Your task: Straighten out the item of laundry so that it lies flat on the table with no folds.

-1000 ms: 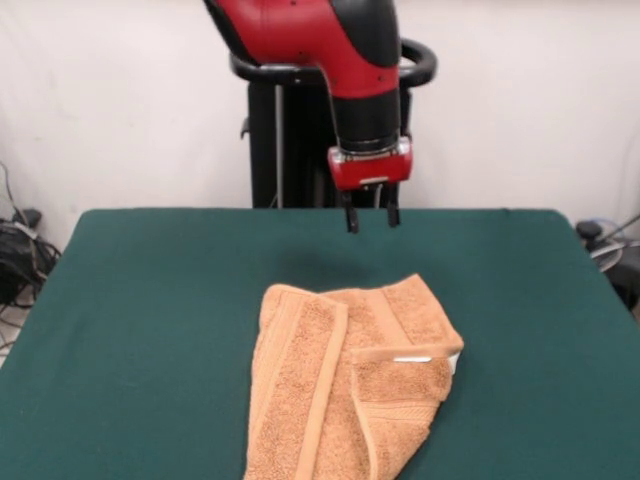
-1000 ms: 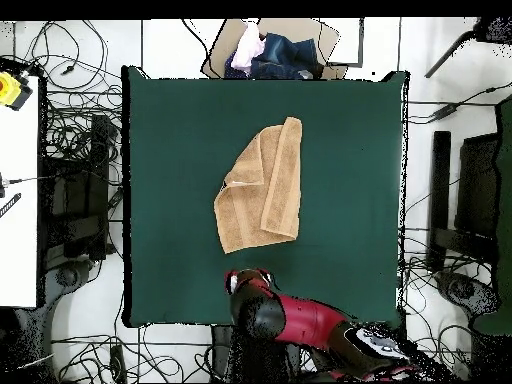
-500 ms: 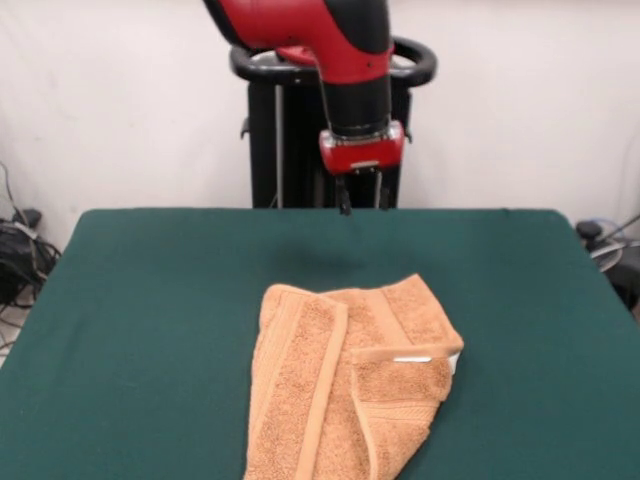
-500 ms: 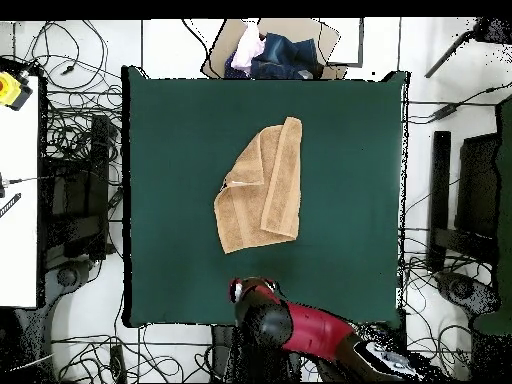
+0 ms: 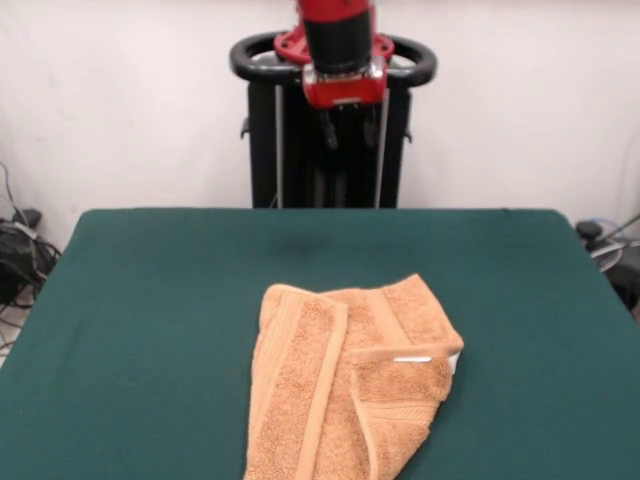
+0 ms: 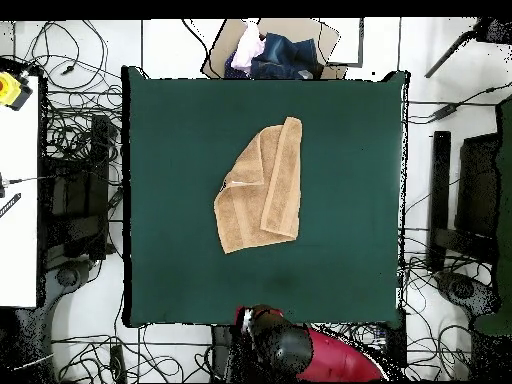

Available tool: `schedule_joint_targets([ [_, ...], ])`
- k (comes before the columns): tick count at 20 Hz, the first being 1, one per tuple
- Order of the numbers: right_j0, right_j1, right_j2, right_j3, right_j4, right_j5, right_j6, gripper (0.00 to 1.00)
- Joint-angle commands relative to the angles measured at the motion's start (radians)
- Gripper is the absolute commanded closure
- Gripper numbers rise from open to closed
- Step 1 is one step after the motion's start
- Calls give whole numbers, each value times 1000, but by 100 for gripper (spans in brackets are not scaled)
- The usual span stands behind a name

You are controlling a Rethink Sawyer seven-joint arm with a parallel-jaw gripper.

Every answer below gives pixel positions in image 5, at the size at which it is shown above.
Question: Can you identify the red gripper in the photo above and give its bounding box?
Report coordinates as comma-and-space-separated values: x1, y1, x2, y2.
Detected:
301, 55, 388, 151

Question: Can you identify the tan terry towel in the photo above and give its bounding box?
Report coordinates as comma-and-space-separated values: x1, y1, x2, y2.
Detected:
243, 272, 465, 480

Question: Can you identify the dark green table cloth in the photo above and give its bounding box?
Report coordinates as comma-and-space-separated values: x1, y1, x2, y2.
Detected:
0, 207, 640, 480

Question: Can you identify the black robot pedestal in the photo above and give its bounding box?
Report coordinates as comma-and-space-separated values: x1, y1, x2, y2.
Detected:
229, 32, 439, 209

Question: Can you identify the black cable bundle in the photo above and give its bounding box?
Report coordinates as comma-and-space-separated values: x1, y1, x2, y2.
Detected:
0, 159, 62, 351

